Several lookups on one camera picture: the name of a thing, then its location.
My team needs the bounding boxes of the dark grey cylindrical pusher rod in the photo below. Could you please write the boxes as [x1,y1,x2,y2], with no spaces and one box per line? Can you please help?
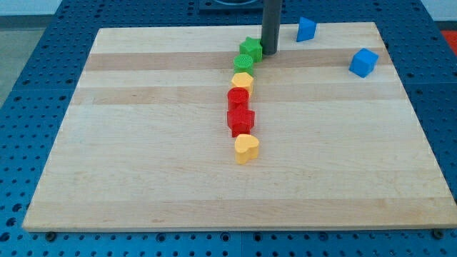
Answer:
[261,0,282,56]

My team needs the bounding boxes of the yellow hexagon block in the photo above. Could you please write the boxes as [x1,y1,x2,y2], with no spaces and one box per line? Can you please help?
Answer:
[231,72,254,95]

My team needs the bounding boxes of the green cylinder block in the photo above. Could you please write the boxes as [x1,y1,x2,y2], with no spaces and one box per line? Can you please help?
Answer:
[233,54,254,76]

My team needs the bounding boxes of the light wooden board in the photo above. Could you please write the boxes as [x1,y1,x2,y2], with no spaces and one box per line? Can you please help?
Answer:
[23,22,456,232]

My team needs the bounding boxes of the blue cube block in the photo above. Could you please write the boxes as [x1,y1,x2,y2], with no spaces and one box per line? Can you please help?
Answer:
[348,48,379,78]

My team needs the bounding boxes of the yellow heart block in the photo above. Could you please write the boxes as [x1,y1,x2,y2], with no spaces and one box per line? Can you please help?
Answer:
[234,134,260,164]

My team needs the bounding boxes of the blue triangle block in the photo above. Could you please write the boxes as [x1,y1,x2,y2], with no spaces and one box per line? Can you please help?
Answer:
[296,17,317,42]

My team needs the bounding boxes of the red star block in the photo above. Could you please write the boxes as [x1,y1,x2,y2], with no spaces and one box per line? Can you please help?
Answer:
[227,107,256,137]

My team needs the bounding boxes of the green star block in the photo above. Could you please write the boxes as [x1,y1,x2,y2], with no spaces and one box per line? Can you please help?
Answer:
[239,36,263,63]

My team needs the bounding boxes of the red cylinder block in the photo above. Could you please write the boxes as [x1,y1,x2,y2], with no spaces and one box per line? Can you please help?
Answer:
[227,87,250,111]

